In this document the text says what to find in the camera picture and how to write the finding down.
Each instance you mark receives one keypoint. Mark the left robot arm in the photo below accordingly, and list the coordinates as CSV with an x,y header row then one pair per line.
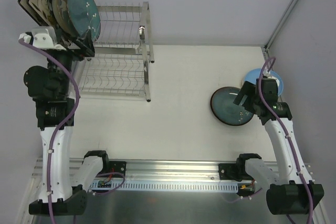
x,y
56,96

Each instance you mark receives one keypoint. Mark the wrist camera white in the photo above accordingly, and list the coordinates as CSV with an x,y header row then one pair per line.
x,y
270,74
43,37

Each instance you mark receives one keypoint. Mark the teal round glazed plate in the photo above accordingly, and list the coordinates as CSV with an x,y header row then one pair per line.
x,y
224,109

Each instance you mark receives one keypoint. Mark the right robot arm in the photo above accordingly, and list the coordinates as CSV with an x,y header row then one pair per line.
x,y
291,191

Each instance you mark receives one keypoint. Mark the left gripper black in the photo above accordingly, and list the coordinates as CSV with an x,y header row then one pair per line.
x,y
74,48

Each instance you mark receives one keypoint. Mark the light blue round plate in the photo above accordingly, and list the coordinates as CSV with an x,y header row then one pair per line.
x,y
252,75

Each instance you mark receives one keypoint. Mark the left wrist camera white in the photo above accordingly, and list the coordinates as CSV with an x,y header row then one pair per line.
x,y
43,37

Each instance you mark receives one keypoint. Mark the white slotted cable duct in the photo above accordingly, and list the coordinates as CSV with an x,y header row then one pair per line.
x,y
211,186

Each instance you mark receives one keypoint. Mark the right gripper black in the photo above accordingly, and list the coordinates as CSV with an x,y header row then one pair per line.
x,y
250,95

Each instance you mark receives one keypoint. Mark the grey deer snowflake plate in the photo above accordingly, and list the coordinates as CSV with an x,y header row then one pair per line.
x,y
61,13

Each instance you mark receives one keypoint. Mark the aluminium mounting rail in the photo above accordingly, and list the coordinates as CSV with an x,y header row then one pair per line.
x,y
156,170

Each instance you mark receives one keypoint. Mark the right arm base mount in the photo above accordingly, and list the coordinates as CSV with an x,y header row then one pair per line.
x,y
228,171

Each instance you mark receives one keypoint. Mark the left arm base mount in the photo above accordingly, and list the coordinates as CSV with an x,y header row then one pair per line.
x,y
117,168

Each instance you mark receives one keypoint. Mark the steel two-tier dish rack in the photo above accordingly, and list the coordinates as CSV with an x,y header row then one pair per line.
x,y
124,52

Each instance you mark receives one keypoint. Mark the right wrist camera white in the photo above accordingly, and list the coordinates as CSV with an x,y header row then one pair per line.
x,y
270,74

